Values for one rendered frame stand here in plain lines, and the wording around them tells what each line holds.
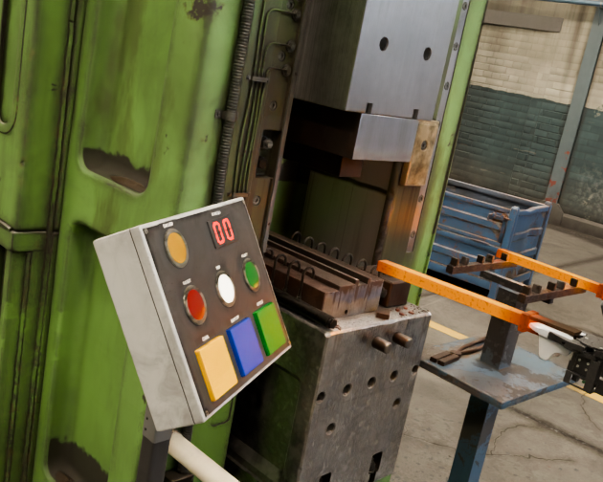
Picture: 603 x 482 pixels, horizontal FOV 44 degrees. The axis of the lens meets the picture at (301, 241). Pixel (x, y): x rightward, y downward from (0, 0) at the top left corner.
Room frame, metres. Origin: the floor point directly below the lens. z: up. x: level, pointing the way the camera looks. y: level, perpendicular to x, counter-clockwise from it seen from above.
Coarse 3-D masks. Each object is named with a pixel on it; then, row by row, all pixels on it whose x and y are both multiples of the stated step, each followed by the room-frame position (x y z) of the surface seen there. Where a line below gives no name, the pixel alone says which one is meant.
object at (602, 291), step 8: (512, 256) 2.00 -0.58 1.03; (520, 256) 1.99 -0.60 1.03; (520, 264) 1.98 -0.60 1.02; (528, 264) 1.97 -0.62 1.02; (536, 264) 1.95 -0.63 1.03; (544, 264) 1.95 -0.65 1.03; (544, 272) 1.93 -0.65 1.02; (552, 272) 1.92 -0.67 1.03; (560, 272) 1.90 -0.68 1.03; (568, 272) 1.92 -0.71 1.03; (568, 280) 1.88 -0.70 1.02; (584, 280) 1.86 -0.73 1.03; (584, 288) 1.85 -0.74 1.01; (592, 288) 1.84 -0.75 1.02; (600, 288) 1.82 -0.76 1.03; (600, 296) 1.81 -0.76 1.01
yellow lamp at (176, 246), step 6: (174, 234) 1.01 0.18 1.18; (168, 240) 0.99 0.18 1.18; (174, 240) 1.00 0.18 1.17; (180, 240) 1.02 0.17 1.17; (168, 246) 0.99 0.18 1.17; (174, 246) 1.00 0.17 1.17; (180, 246) 1.01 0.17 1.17; (174, 252) 0.99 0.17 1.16; (180, 252) 1.01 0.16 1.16; (186, 252) 1.02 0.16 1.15; (174, 258) 0.99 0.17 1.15; (180, 258) 1.00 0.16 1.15
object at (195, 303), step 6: (192, 294) 0.99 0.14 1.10; (198, 294) 1.01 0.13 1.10; (192, 300) 0.99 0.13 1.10; (198, 300) 1.00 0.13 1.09; (192, 306) 0.98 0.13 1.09; (198, 306) 0.99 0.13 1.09; (204, 306) 1.01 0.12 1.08; (192, 312) 0.98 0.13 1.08; (198, 312) 0.99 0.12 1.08; (204, 312) 1.01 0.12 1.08; (198, 318) 0.98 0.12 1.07
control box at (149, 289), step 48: (96, 240) 0.97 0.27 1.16; (144, 240) 0.95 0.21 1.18; (192, 240) 1.06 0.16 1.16; (240, 240) 1.20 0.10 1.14; (144, 288) 0.94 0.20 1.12; (192, 288) 1.00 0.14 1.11; (240, 288) 1.14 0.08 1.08; (144, 336) 0.94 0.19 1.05; (192, 336) 0.96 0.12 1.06; (144, 384) 0.93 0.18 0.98; (192, 384) 0.92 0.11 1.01; (240, 384) 1.02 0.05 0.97
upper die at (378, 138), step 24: (312, 120) 1.60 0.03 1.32; (336, 120) 1.55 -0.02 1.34; (360, 120) 1.51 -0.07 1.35; (384, 120) 1.57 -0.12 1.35; (408, 120) 1.63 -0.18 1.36; (312, 144) 1.59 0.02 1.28; (336, 144) 1.54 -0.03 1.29; (360, 144) 1.52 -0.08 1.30; (384, 144) 1.58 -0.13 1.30; (408, 144) 1.64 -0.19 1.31
